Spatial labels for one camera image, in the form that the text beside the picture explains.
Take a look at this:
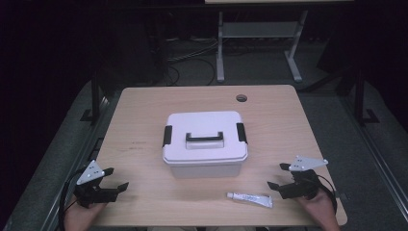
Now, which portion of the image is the bundle of floor cables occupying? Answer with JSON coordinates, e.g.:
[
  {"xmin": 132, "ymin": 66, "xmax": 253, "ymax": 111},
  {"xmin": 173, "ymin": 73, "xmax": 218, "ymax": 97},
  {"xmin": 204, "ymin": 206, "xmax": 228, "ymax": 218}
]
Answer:
[{"xmin": 159, "ymin": 36, "xmax": 219, "ymax": 87}]

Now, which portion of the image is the aluminium frame rail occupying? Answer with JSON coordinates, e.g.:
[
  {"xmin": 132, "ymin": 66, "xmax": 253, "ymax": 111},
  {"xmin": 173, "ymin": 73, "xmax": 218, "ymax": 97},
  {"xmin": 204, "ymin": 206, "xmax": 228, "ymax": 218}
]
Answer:
[
  {"xmin": 39, "ymin": 95, "xmax": 109, "ymax": 231},
  {"xmin": 340, "ymin": 95, "xmax": 408, "ymax": 215}
]

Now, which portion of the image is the hand-held gripper cable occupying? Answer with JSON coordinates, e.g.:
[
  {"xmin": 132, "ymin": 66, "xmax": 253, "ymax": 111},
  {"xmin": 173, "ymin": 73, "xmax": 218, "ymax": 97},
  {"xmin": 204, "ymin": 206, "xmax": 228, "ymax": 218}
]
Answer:
[
  {"xmin": 316, "ymin": 174, "xmax": 338, "ymax": 215},
  {"xmin": 58, "ymin": 167, "xmax": 89, "ymax": 231}
]

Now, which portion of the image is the person's right hand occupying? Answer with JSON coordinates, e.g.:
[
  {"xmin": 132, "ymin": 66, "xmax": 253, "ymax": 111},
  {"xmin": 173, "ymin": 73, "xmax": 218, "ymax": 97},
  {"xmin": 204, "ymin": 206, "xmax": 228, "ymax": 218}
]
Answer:
[{"xmin": 296, "ymin": 189, "xmax": 341, "ymax": 231}]

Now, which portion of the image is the black metal stand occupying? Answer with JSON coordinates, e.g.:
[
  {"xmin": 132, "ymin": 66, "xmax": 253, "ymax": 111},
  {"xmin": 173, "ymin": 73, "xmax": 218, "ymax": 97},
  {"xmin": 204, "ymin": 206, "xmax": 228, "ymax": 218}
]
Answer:
[
  {"xmin": 80, "ymin": 70, "xmax": 111, "ymax": 125},
  {"xmin": 351, "ymin": 68, "xmax": 381, "ymax": 126}
]

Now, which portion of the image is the white box lid black handle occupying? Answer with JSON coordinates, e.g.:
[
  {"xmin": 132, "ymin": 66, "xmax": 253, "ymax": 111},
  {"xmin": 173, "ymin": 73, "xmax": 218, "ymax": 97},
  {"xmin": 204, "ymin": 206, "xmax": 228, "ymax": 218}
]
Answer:
[{"xmin": 162, "ymin": 110, "xmax": 249, "ymax": 167}]

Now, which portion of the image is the white ointment tube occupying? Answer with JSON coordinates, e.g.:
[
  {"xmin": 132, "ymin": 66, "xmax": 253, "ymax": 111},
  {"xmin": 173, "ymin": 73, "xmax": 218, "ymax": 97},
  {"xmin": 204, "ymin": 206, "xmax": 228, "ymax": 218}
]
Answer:
[{"xmin": 226, "ymin": 192, "xmax": 274, "ymax": 209}]

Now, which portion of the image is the left hand-held gripper cable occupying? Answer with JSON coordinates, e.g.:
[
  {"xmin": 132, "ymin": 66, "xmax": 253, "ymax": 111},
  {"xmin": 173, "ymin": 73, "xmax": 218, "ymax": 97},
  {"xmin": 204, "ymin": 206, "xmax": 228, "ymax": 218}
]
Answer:
[{"xmin": 58, "ymin": 167, "xmax": 89, "ymax": 231}]

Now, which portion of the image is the grey metal desk frame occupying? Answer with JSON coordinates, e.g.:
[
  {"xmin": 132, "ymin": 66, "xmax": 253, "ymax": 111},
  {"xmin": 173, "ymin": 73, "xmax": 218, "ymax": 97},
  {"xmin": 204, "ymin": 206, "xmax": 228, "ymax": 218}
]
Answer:
[{"xmin": 216, "ymin": 9, "xmax": 310, "ymax": 84}]

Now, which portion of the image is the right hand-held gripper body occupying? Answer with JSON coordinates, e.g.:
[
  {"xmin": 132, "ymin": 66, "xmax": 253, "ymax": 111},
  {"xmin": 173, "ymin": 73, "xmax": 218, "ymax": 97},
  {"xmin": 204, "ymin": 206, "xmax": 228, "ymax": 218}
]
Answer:
[{"xmin": 278, "ymin": 155, "xmax": 329, "ymax": 200}]

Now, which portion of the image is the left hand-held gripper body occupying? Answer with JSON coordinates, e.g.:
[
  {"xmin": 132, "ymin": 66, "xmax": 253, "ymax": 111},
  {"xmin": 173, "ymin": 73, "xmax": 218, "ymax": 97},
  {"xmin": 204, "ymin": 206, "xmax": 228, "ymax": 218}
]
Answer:
[{"xmin": 73, "ymin": 159, "xmax": 119, "ymax": 209}]

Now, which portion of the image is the person's left hand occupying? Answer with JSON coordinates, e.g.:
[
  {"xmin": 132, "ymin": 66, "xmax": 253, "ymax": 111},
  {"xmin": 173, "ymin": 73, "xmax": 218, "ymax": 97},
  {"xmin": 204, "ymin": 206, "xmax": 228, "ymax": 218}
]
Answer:
[{"xmin": 64, "ymin": 200, "xmax": 107, "ymax": 231}]

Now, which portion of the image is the white plastic storage box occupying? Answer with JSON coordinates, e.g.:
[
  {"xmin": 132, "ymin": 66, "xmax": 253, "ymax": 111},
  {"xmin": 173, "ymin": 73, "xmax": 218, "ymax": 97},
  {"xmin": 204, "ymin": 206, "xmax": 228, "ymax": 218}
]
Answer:
[{"xmin": 168, "ymin": 159, "xmax": 243, "ymax": 179}]

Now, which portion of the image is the right hand-held gripper cable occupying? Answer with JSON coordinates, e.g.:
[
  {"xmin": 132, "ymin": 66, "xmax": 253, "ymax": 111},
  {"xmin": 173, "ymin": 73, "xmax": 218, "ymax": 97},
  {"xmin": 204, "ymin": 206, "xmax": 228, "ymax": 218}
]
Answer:
[{"xmin": 316, "ymin": 174, "xmax": 338, "ymax": 215}]

